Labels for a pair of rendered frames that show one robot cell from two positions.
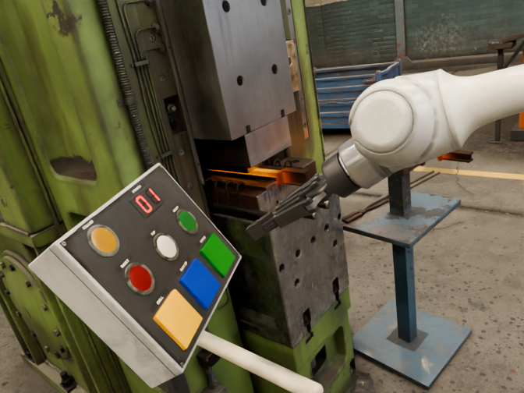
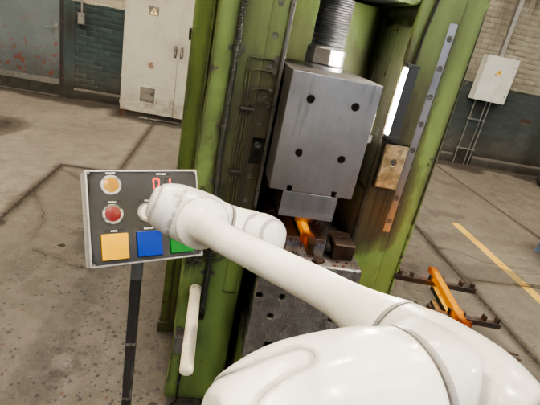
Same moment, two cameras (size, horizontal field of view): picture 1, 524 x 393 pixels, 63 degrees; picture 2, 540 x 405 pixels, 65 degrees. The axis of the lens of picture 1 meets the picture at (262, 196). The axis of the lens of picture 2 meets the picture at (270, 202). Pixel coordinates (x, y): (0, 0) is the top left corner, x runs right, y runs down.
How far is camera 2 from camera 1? 82 cm
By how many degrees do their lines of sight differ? 34
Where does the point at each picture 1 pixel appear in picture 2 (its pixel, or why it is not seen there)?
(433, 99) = (177, 208)
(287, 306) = (251, 324)
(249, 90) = (304, 162)
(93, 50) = (215, 88)
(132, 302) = (96, 220)
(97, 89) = (206, 111)
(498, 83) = (201, 222)
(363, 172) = not seen: hidden behind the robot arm
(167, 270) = (134, 222)
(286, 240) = not seen: hidden behind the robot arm
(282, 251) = (266, 284)
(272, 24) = (356, 127)
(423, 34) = not seen: outside the picture
